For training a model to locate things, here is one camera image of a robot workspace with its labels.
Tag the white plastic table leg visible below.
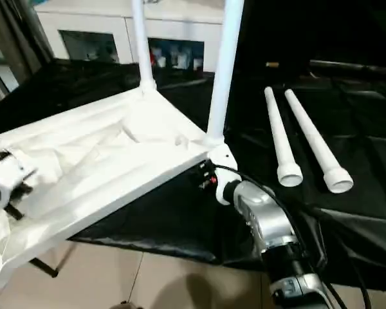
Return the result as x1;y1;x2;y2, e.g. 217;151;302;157
130;0;158;92
205;0;245;147
284;89;354;194
264;87;304;188

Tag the white plastic table top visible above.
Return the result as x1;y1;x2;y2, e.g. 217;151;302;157
0;87;235;287

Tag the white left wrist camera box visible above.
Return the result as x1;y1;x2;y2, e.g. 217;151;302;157
0;151;38;210

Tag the black work mat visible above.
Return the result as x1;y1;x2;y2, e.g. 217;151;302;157
0;58;386;290

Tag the white sideboard with glass doors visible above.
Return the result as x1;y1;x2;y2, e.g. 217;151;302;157
35;0;225;73

